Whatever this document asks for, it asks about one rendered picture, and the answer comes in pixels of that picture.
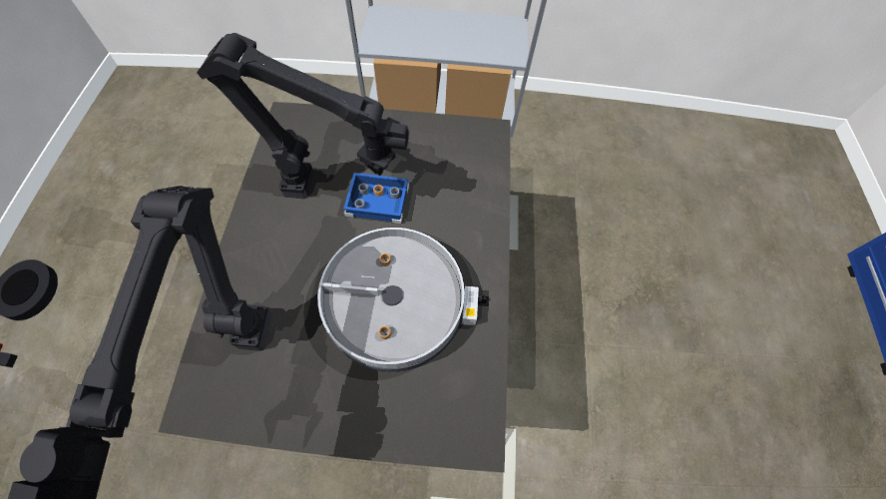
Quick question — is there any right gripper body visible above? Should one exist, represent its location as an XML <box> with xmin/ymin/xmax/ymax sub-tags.
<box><xmin>73</xmin><ymin>476</ymin><xmax>102</xmax><ymax>499</ymax></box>

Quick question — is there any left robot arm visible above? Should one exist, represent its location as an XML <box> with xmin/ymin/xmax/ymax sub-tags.
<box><xmin>197</xmin><ymin>33</ymin><xmax>409</xmax><ymax>193</ymax></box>

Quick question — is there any blue tray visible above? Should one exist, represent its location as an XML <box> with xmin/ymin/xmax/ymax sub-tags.
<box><xmin>344</xmin><ymin>173</ymin><xmax>408</xmax><ymax>222</ymax></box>

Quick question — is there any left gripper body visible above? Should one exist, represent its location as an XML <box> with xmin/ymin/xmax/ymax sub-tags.
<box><xmin>357</xmin><ymin>143</ymin><xmax>396</xmax><ymax>170</ymax></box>

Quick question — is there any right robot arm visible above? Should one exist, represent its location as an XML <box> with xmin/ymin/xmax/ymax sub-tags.
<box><xmin>8</xmin><ymin>186</ymin><xmax>267</xmax><ymax>499</ymax></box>

